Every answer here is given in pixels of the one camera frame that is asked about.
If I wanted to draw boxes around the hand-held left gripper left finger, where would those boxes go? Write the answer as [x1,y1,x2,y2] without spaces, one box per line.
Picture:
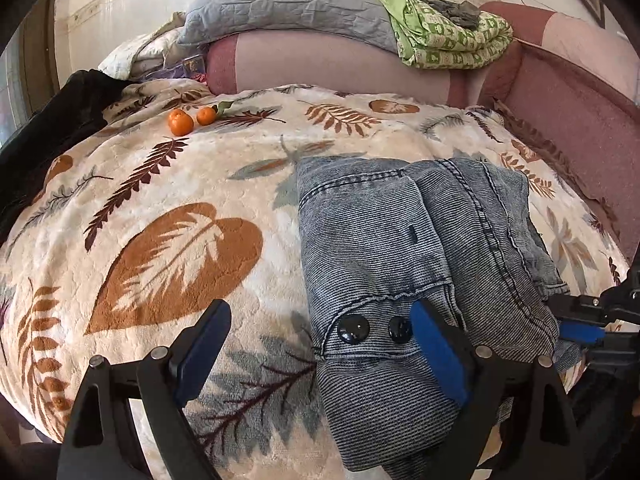
[56,299,233,480]

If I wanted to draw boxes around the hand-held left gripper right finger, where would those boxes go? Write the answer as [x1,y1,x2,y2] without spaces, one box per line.
[409,299,586,480]

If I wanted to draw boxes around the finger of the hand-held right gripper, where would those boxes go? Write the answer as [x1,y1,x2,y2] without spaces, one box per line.
[547,284,640,323]
[557,321,640,358]

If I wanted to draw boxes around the blue denim pants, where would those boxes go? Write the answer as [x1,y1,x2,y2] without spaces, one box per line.
[295,156,583,472]

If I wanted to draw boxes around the leaf-printed beige blanket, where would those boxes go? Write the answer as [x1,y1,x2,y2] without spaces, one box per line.
[0,82,631,480]

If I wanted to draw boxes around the large tangerine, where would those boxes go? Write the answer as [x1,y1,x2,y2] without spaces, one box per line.
[167,109,195,137]

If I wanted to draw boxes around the tangerine with green leaf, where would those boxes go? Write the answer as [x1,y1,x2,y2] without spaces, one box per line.
[196,100,236,126]

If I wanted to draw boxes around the black jacket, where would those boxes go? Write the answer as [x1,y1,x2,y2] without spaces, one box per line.
[0,70,126,246]

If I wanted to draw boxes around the green printed blanket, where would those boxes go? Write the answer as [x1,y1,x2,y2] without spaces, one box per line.
[359,0,515,70]

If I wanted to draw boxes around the white quilted cloth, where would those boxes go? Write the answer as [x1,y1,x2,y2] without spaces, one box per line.
[97,12,211,83]

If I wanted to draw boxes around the pink upholstered backrest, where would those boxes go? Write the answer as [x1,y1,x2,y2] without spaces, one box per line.
[206,1,640,271]

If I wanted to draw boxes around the patterned glass window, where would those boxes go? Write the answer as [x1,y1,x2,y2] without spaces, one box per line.
[0,30,26,141]

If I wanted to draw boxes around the dark grey cloth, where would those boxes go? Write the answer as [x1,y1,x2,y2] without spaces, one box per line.
[400,0,483,31]

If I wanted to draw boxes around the grey quilted pillow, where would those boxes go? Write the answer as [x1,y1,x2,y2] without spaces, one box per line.
[176,0,401,53]

